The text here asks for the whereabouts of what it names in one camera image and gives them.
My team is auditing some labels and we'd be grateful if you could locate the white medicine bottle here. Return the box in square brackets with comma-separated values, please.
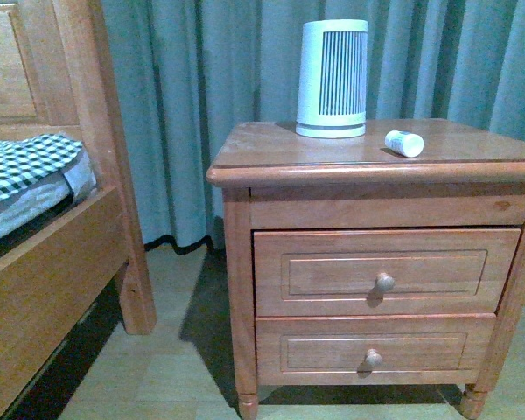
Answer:
[385, 130, 424, 158]

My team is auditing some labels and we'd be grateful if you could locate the wooden bed frame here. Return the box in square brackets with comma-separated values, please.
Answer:
[0, 1, 157, 417]

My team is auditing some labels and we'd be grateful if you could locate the black white checkered bedsheet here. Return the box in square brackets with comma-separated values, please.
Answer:
[0, 134, 83, 202]

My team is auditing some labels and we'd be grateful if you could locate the wooden top drawer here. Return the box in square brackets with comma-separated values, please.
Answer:
[254, 228, 521, 317]

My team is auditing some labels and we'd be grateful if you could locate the wooden nightstand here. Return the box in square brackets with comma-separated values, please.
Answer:
[206, 119, 525, 419]

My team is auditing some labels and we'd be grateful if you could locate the grey-green curtain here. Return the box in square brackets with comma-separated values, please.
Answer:
[102, 1, 525, 248]

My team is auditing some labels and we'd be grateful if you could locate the white cylindrical air purifier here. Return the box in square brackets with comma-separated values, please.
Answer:
[296, 19, 368, 138]

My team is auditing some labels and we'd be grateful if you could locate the wooden drawer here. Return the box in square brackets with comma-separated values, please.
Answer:
[255, 314, 495, 385]
[254, 228, 521, 317]

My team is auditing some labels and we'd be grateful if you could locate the wooden bottom drawer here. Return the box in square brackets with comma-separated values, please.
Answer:
[255, 314, 495, 385]

